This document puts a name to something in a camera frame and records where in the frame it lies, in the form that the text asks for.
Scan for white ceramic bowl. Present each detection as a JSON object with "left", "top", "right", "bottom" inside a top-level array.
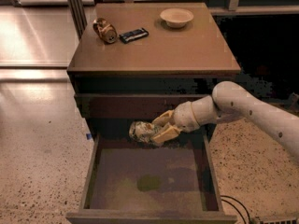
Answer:
[{"left": 160, "top": 8, "right": 193, "bottom": 28}]

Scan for metal floor vent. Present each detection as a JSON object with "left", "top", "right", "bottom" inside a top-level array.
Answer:
[{"left": 252, "top": 216, "right": 299, "bottom": 224}]

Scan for brown gold soda can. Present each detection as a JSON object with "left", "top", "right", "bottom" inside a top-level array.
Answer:
[{"left": 93, "top": 18, "right": 118, "bottom": 44}]

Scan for green white 7up can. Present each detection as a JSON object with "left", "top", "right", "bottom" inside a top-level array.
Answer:
[{"left": 129, "top": 121, "right": 162, "bottom": 144}]

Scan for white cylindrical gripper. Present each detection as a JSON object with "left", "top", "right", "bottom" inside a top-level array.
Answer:
[{"left": 150, "top": 102, "right": 200, "bottom": 146}]

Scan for black floor cable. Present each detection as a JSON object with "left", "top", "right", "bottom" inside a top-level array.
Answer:
[{"left": 220, "top": 195, "right": 252, "bottom": 224}]

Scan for dark blue snack bar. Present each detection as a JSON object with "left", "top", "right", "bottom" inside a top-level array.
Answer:
[{"left": 119, "top": 28, "right": 149, "bottom": 44}]

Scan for blue tape piece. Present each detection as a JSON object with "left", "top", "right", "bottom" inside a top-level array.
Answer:
[{"left": 86, "top": 133, "right": 93, "bottom": 140}]

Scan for brown wooden drawer cabinet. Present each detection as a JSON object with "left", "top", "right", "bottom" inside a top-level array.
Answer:
[{"left": 67, "top": 3, "right": 240, "bottom": 138}]

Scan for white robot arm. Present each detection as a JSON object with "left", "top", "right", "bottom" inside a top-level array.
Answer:
[{"left": 151, "top": 81, "right": 299, "bottom": 160}]

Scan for closed top drawer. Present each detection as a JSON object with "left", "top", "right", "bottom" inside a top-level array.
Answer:
[{"left": 75, "top": 93, "right": 205, "bottom": 119}]

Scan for open middle drawer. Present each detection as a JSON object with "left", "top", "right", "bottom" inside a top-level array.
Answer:
[{"left": 66, "top": 133, "right": 237, "bottom": 224}]

